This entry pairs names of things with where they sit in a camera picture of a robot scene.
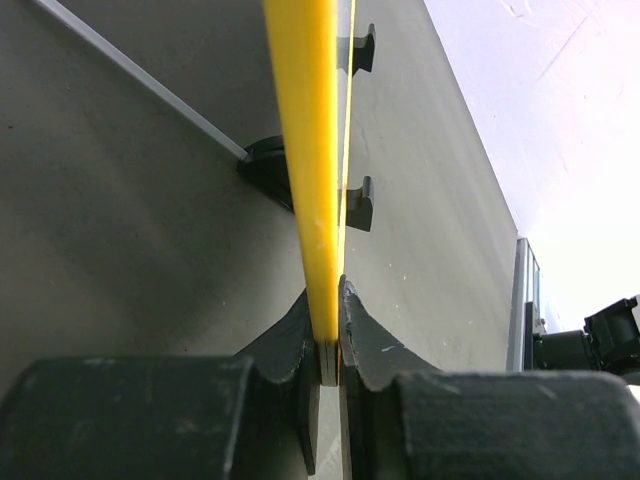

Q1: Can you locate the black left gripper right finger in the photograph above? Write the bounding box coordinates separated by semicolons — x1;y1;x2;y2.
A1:
338;276;440;479

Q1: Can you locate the yellow framed whiteboard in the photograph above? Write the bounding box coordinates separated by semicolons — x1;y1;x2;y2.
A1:
264;0;356;386

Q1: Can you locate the metal whiteboard stand wire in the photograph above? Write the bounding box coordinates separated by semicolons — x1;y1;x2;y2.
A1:
29;0;250;162

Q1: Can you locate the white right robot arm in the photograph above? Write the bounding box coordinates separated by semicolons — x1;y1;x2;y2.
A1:
522;296;639;385

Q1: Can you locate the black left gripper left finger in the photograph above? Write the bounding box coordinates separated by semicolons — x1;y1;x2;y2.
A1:
232;293;320;475

